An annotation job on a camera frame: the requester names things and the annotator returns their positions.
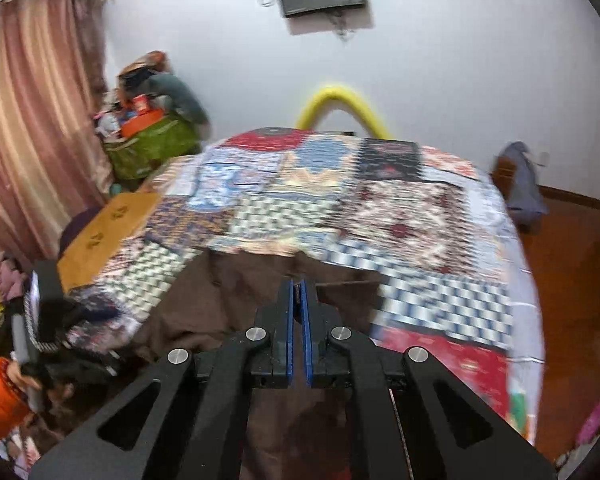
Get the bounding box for orange box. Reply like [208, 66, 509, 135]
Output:
[119, 107, 167, 139]

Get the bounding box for yellow bamboo mat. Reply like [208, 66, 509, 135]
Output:
[57, 192, 162, 292]

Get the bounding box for pink bag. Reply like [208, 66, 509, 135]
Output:
[575, 397, 600, 447]

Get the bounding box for grey backpack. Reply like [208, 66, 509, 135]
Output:
[500, 141, 549, 234]

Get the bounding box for dark purple cloth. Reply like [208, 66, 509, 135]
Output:
[59, 207, 107, 257]

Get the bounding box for green storage bag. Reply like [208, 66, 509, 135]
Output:
[104, 115, 202, 184]

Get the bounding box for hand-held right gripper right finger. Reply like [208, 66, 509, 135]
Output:
[301, 279, 557, 480]

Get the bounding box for grey stuffed cloth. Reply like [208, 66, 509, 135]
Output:
[147, 74, 212, 129]

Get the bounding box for pink striped curtain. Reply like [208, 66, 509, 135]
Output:
[0, 0, 117, 272]

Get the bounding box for pile of mixed clothes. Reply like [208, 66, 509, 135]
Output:
[0, 255, 29, 344]

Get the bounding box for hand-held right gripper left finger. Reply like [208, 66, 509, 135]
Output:
[27, 279, 296, 480]

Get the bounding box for patchwork printed bedspread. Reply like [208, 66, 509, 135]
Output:
[62, 127, 546, 448]

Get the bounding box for yellow foam tube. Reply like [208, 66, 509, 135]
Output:
[295, 82, 394, 140]

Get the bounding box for black monitor cables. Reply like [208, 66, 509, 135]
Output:
[329, 12, 357, 42]

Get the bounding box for brown patterned bag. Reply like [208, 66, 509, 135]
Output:
[119, 51, 169, 82]

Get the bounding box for brown garment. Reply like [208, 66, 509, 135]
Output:
[130, 249, 406, 480]

